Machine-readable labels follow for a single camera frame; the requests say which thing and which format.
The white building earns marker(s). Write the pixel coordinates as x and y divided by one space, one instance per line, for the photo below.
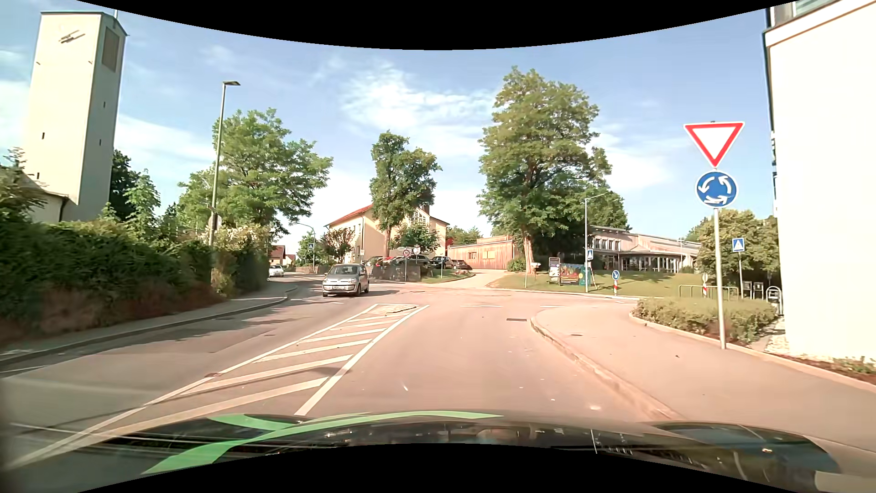
825 185

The grass lawn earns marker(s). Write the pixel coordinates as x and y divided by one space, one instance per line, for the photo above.
643 282

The long green hedge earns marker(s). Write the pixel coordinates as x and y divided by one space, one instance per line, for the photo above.
96 263

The white car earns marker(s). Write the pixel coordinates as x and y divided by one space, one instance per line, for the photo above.
276 270

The round green tree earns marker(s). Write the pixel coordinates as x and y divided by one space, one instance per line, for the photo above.
739 246

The silver small car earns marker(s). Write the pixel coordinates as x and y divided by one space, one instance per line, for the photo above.
345 279

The car's own bonnet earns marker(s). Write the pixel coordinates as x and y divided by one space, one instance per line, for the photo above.
438 431

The white information board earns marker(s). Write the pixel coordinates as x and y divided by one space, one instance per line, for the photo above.
554 268

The red leaved small tree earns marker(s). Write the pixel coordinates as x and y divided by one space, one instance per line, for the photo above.
337 243

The grey lamp post with sign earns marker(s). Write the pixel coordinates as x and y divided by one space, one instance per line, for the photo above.
586 253

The curved lamp post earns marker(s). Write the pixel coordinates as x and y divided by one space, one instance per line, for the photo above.
312 243

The round speed limit sign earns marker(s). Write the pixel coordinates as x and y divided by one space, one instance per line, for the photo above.
410 255

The colourful billboard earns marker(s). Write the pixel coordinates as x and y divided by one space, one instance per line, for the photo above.
573 274

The narrow asphalt pavement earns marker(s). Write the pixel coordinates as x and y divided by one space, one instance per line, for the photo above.
157 318

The blue arrow sign bollard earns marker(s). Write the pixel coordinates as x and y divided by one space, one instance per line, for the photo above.
615 279

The slim tall tree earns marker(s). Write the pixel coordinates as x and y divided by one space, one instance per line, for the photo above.
400 181

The row of parked cars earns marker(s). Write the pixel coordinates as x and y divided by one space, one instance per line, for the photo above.
428 261

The pedestrian crossing sign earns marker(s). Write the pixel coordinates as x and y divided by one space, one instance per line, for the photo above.
738 246

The large tall tree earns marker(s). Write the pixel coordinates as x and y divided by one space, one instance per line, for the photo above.
540 164

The large broad tree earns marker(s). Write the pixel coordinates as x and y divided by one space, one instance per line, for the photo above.
263 174

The tall grey lamp post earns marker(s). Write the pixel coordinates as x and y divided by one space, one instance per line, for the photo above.
217 164

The give way and roundabout sign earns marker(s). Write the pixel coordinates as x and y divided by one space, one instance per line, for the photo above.
715 188

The grey asphalt road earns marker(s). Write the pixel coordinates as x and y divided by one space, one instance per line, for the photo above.
452 349

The pale tall tower building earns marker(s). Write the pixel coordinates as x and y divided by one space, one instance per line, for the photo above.
72 116

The low reddish wooden building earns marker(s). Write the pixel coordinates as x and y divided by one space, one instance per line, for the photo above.
629 246

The road markings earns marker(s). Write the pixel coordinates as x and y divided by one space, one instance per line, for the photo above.
342 370

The low green hedge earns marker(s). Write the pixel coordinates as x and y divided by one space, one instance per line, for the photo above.
705 316

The metal railing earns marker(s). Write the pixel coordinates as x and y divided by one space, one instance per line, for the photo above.
708 290

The cream house with red roof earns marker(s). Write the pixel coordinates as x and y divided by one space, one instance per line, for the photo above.
366 236

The grey paved pavement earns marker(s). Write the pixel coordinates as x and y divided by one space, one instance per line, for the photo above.
684 356

